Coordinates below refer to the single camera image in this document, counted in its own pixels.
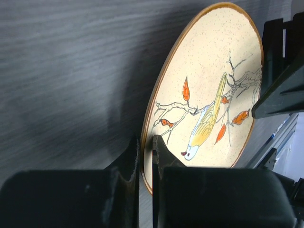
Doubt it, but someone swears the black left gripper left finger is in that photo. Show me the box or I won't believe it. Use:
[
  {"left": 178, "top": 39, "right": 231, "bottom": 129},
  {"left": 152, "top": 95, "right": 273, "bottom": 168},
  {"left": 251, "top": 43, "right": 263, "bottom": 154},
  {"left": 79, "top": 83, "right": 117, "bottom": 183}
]
[{"left": 0, "top": 136, "right": 140, "bottom": 228}]

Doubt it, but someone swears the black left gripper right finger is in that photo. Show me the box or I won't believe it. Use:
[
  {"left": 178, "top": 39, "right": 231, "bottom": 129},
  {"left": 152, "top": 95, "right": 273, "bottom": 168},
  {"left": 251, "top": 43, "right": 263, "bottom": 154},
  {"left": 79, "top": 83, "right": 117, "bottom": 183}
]
[{"left": 152, "top": 135, "right": 296, "bottom": 228}]

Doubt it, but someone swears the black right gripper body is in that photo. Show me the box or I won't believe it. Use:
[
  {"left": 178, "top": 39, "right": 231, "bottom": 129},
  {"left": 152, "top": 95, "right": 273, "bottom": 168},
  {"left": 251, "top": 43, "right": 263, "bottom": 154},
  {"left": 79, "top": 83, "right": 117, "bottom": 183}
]
[{"left": 261, "top": 0, "right": 304, "bottom": 79}]

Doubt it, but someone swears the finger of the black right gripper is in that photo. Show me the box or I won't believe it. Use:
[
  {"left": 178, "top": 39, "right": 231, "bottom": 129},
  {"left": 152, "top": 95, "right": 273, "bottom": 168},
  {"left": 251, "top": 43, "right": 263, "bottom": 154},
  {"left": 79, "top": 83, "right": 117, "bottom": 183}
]
[{"left": 252, "top": 51, "right": 304, "bottom": 119}]

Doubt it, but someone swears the small cream bird plate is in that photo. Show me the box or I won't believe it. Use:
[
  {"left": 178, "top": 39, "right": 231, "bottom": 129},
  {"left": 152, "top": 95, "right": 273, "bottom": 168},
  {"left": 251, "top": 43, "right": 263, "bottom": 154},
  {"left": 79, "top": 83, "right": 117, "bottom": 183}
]
[{"left": 141, "top": 2, "right": 264, "bottom": 192}]

